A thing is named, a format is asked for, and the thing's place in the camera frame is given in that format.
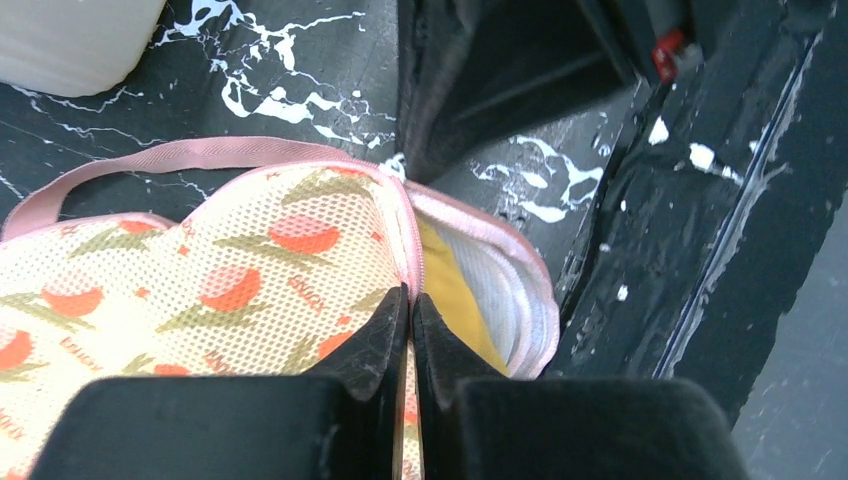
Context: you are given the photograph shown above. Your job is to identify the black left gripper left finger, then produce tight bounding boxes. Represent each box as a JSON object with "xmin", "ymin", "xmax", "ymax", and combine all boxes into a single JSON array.
[{"xmin": 31, "ymin": 286, "xmax": 410, "ymax": 479}]

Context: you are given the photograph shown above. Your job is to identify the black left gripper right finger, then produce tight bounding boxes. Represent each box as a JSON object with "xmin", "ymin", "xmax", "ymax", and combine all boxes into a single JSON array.
[{"xmin": 411, "ymin": 296, "xmax": 747, "ymax": 479}]

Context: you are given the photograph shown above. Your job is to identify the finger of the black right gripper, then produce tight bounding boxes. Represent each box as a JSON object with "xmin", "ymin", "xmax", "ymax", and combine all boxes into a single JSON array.
[{"xmin": 396, "ymin": 1, "xmax": 636, "ymax": 183}]

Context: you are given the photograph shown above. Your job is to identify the yellow bra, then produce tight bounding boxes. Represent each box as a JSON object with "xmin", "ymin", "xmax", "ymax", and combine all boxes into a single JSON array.
[{"xmin": 416, "ymin": 216, "xmax": 507, "ymax": 374}]

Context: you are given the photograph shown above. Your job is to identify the orange floral bra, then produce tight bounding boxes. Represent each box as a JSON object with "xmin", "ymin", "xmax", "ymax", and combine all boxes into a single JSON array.
[{"xmin": 1, "ymin": 137, "xmax": 560, "ymax": 479}]

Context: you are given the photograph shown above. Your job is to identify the cream perforated plastic basket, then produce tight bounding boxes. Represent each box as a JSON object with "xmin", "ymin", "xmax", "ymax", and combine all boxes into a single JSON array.
[{"xmin": 1, "ymin": 0, "xmax": 165, "ymax": 97}]

